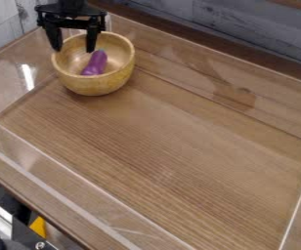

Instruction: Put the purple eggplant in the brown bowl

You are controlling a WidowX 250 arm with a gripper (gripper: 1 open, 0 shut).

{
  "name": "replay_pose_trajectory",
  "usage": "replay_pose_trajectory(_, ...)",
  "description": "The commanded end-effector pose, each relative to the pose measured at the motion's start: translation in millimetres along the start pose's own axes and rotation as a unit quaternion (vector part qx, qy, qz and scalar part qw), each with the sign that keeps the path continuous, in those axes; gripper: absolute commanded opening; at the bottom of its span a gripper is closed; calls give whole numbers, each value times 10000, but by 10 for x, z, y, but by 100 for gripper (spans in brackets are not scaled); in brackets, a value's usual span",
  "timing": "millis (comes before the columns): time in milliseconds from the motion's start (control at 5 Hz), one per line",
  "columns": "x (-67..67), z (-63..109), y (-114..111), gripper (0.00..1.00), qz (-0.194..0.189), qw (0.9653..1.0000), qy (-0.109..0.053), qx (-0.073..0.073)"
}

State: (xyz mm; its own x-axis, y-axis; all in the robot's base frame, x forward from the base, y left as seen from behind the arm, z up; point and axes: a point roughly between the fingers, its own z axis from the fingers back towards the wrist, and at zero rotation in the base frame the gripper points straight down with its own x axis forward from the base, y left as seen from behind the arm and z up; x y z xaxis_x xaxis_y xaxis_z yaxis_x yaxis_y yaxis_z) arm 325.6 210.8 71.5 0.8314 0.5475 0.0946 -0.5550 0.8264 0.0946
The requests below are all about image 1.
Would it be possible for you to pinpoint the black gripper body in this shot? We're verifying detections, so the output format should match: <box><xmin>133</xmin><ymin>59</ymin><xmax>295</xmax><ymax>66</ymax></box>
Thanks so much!
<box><xmin>33</xmin><ymin>2</ymin><xmax>107</xmax><ymax>31</ymax></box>

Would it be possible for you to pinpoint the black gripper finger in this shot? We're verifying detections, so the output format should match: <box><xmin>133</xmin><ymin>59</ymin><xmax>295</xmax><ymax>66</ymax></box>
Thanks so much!
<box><xmin>87</xmin><ymin>26</ymin><xmax>97</xmax><ymax>53</ymax></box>
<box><xmin>44</xmin><ymin>25</ymin><xmax>63</xmax><ymax>52</ymax></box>

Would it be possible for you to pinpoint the purple toy eggplant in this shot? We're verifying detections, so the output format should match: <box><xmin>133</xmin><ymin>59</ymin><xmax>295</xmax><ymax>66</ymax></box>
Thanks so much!
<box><xmin>81</xmin><ymin>50</ymin><xmax>107</xmax><ymax>76</ymax></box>

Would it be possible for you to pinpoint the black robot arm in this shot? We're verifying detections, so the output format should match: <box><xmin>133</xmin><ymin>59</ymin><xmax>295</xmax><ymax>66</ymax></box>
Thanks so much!
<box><xmin>33</xmin><ymin>0</ymin><xmax>107</xmax><ymax>53</ymax></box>

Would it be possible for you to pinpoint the brown wooden bowl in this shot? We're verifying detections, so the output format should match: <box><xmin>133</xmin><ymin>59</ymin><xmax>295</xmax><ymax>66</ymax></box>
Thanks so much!
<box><xmin>51</xmin><ymin>31</ymin><xmax>136</xmax><ymax>96</ymax></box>

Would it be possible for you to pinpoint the yellow black equipment base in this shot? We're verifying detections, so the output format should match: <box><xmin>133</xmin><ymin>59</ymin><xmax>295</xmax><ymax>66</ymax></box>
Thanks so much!
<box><xmin>11</xmin><ymin>216</ymin><xmax>67</xmax><ymax>250</ymax></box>

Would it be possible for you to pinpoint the clear acrylic tray wall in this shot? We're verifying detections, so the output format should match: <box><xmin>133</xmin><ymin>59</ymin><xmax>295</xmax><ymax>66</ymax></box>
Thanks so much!
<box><xmin>0</xmin><ymin>17</ymin><xmax>301</xmax><ymax>250</ymax></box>

